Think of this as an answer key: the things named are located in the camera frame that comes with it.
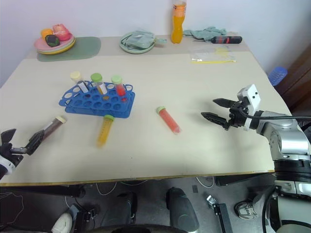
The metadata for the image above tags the labelled yellow tube green cap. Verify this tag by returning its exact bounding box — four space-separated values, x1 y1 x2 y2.
90 72 108 96

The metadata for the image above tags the grey sneaker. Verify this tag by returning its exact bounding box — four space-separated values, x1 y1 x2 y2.
234 197 259 219

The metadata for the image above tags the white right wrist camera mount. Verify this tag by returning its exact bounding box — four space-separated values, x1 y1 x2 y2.
237 83 262 132

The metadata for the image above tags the green placemat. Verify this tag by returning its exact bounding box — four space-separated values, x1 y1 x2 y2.
36 36 102 63

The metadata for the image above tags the brown wooden cabinet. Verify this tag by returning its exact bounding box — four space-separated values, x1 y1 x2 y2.
276 43 311 115

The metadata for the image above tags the white tube with cream cap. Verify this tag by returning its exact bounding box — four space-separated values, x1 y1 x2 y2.
69 71 89 94

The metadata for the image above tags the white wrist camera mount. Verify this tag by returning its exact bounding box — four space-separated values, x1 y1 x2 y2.
237 83 262 132
0 155 16 182

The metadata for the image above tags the silver robot torso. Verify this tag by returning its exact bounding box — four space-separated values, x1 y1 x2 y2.
266 169 311 233

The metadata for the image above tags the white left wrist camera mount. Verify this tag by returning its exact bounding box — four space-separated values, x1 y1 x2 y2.
0 155 16 182

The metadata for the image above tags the long red tube green cap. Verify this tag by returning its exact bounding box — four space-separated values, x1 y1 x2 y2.
155 106 183 135

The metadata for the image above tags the white floor cable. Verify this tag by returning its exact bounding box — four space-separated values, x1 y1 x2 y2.
95 182 118 196
196 175 215 188

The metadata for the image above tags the white shoe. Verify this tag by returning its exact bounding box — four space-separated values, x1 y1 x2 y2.
51 212 74 233

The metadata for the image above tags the long yellow tube green cap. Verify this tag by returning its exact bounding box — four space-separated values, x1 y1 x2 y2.
96 114 116 148

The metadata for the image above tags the dark green toy fruit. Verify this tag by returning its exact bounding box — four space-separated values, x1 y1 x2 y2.
45 34 60 47

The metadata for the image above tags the black metal bar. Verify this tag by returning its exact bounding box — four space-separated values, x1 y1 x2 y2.
206 194 234 233

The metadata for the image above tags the orange soda bottle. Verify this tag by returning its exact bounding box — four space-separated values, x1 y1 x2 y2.
170 0 188 45

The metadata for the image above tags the pink toy fruit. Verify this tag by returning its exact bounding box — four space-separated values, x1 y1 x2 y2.
52 23 71 41

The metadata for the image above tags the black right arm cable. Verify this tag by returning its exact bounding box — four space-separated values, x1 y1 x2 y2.
239 104 311 122

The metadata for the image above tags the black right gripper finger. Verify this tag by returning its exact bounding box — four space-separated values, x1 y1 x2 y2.
200 112 231 132
212 98 239 109

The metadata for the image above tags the pale green folded bag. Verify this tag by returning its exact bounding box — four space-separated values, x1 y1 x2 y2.
124 30 156 49

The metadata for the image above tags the black and red tool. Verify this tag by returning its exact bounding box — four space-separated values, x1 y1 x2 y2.
192 35 243 45

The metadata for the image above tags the blue test tube rack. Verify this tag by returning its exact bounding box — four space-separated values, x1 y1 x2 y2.
58 81 136 119

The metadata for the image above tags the short red tube green cap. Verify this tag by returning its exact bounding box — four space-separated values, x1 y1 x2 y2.
110 75 127 97

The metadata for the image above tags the green cloth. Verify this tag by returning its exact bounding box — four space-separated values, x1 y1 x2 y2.
183 26 228 41

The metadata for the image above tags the large dark rounded shape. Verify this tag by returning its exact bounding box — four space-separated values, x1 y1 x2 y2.
166 186 200 232

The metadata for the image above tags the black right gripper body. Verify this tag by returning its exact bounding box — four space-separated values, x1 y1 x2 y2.
227 100 249 130

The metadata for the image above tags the stack of pastel plates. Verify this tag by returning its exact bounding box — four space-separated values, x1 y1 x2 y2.
34 33 77 55

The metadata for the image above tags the clear yellow zip bag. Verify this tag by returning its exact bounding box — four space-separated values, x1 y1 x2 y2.
190 46 238 65

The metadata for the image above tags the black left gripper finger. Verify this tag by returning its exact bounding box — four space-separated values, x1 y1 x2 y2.
10 130 49 156
0 128 17 146

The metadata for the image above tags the black table frame beam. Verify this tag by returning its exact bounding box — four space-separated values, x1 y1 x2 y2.
214 173 276 187
0 183 86 198

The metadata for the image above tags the blue ribbed bottle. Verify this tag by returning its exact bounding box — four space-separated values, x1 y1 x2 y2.
269 66 288 86

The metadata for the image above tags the orange toy fruit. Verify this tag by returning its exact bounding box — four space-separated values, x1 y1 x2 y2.
40 28 54 40

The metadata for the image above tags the brown tube with cream cap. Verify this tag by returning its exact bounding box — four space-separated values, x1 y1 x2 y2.
40 116 68 142

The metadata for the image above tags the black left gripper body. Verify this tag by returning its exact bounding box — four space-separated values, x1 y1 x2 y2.
0 142 24 168

